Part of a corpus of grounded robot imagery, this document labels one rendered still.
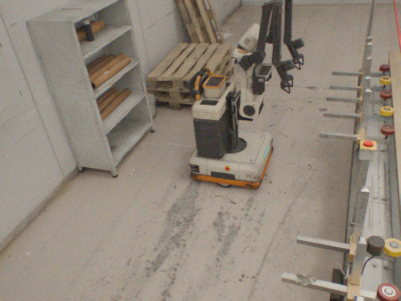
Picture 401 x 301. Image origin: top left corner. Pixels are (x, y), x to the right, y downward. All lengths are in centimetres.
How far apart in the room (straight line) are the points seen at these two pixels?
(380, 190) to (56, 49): 267
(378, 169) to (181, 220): 159
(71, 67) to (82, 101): 32
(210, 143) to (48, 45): 158
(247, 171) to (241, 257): 77
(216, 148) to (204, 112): 36
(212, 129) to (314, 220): 111
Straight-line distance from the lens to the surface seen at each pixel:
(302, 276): 177
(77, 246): 335
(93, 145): 380
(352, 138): 273
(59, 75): 358
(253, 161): 336
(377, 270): 218
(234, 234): 311
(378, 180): 271
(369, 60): 306
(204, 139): 331
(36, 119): 364
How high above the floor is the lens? 228
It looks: 34 degrees down
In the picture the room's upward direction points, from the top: 7 degrees counter-clockwise
